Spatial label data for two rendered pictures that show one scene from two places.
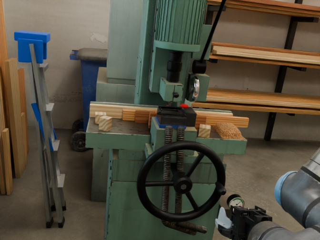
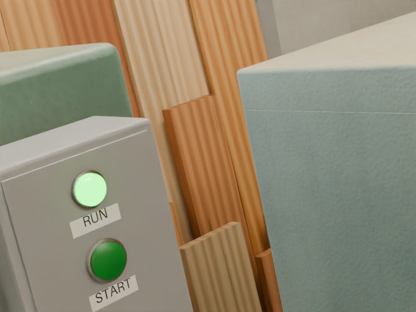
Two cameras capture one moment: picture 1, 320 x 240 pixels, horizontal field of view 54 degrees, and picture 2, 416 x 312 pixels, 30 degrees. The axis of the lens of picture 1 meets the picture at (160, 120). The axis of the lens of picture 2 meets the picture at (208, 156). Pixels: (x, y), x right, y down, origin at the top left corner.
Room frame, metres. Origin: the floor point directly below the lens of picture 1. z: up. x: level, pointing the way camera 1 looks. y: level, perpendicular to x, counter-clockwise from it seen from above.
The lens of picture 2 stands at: (1.46, -0.52, 1.55)
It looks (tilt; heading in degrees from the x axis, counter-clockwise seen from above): 14 degrees down; 63
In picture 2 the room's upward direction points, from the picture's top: 12 degrees counter-clockwise
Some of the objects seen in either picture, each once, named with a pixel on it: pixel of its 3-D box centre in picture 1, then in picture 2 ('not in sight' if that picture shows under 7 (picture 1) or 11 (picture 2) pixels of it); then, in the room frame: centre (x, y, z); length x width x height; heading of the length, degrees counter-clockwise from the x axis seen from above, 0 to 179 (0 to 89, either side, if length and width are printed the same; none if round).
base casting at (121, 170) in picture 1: (159, 143); not in sight; (1.35, -0.01, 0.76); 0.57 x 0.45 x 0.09; 10
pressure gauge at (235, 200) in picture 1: (234, 204); not in sight; (1.07, -0.33, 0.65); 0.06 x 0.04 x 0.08; 100
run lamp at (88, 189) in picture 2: not in sight; (91, 189); (1.58, -0.15, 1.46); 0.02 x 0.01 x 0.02; 10
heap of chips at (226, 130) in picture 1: (228, 128); not in sight; (1.18, -0.27, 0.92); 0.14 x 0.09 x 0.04; 10
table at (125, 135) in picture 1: (166, 138); not in sight; (1.12, -0.03, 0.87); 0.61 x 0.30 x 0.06; 100
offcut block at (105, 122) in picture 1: (105, 123); not in sight; (1.06, 0.19, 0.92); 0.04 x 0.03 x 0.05; 72
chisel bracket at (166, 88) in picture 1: (170, 91); not in sight; (1.25, -0.03, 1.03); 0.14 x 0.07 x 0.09; 10
